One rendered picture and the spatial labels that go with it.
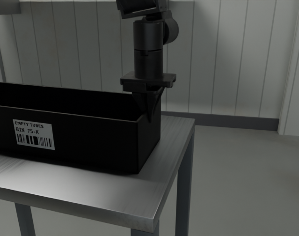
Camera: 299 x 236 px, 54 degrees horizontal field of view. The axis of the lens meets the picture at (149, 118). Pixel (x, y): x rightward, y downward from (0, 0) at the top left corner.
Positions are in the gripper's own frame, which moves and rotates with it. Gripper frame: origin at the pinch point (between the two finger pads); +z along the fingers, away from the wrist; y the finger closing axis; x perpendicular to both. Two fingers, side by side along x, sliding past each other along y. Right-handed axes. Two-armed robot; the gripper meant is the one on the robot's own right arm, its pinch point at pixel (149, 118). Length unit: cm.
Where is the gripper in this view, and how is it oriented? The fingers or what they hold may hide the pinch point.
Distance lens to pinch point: 62.1
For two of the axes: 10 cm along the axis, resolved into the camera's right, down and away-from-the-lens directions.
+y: -9.6, -1.0, 2.7
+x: -2.9, 3.6, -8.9
